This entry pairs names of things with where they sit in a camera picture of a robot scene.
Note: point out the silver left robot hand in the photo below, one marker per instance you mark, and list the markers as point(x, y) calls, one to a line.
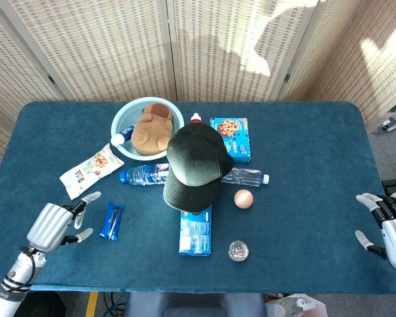
point(49, 224)

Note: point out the black baseball cap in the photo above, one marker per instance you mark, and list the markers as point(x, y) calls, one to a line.
point(194, 158)

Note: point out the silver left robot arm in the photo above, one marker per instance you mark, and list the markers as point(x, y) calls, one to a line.
point(16, 274)

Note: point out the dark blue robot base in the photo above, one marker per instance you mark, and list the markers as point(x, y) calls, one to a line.
point(194, 303)

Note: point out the small blue Oreo packet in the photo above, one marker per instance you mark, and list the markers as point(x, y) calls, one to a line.
point(111, 223)

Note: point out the white snack bag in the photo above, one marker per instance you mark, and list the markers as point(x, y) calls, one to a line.
point(89, 168)

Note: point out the black bag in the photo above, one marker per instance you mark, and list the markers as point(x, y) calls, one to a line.
point(43, 305)

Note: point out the blue table cloth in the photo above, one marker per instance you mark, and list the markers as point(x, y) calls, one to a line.
point(300, 214)

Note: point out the blue-capped drink bottle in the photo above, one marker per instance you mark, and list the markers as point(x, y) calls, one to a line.
point(142, 173)

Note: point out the white-capped blue-label bottle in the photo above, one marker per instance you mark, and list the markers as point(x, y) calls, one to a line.
point(123, 133)

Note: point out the translucent plastic jug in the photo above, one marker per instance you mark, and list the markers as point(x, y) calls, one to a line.
point(293, 307)

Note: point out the brown plush toy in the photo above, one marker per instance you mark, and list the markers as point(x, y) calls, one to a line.
point(148, 132)

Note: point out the light blue plastic basin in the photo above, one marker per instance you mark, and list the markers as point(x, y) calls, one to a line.
point(128, 114)

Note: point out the blue Oreo box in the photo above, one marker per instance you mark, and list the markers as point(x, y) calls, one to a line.
point(194, 234)

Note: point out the copper-coloured ball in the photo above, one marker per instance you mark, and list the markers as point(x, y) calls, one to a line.
point(243, 198)

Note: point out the clear jar of paper clips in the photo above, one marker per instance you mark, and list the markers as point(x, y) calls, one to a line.
point(238, 251)

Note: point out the clear white-capped water bottle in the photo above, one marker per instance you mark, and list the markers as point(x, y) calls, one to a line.
point(247, 176)

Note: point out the woven folding screen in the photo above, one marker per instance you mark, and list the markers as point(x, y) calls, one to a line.
point(102, 49)

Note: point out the blue chocolate chip cookie box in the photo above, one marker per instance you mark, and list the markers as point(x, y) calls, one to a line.
point(237, 142)

